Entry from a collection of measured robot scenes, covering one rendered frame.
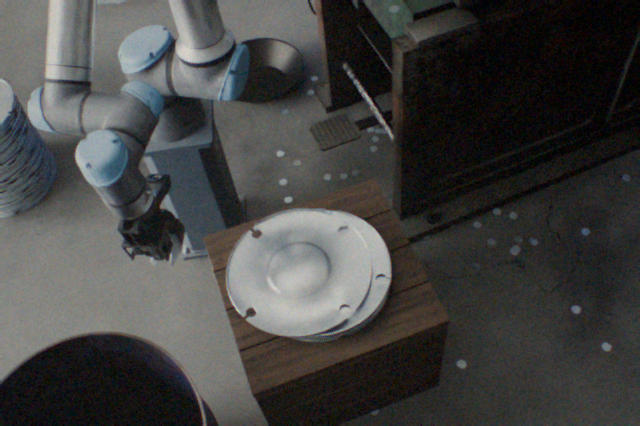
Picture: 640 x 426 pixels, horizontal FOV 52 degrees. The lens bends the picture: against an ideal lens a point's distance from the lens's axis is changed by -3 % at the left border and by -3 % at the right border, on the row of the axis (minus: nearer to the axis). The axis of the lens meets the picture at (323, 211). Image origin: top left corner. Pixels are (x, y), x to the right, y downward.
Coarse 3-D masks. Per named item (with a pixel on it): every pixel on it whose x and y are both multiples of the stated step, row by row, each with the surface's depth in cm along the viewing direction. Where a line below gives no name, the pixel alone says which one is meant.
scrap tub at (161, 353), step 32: (64, 352) 120; (96, 352) 123; (128, 352) 123; (160, 352) 116; (0, 384) 113; (32, 384) 120; (64, 384) 126; (96, 384) 132; (128, 384) 135; (160, 384) 134; (192, 384) 111; (0, 416) 115; (32, 416) 124; (64, 416) 132; (96, 416) 140; (128, 416) 146; (160, 416) 150; (192, 416) 146
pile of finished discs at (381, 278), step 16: (320, 208) 141; (352, 224) 139; (368, 240) 136; (384, 256) 134; (384, 272) 131; (368, 288) 130; (384, 288) 129; (368, 304) 128; (352, 320) 126; (368, 320) 127; (320, 336) 125; (336, 336) 126
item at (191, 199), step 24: (168, 144) 146; (192, 144) 146; (216, 144) 158; (168, 168) 152; (192, 168) 153; (216, 168) 158; (168, 192) 160; (192, 192) 161; (216, 192) 163; (192, 216) 168; (216, 216) 170; (240, 216) 185; (192, 240) 177
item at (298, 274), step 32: (256, 224) 139; (288, 224) 139; (320, 224) 138; (256, 256) 135; (288, 256) 134; (320, 256) 133; (352, 256) 133; (256, 288) 131; (288, 288) 130; (320, 288) 129; (352, 288) 129; (256, 320) 127; (288, 320) 126; (320, 320) 126
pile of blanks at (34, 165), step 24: (24, 120) 187; (0, 144) 178; (24, 144) 186; (0, 168) 182; (24, 168) 189; (48, 168) 199; (0, 192) 189; (24, 192) 193; (48, 192) 201; (0, 216) 196
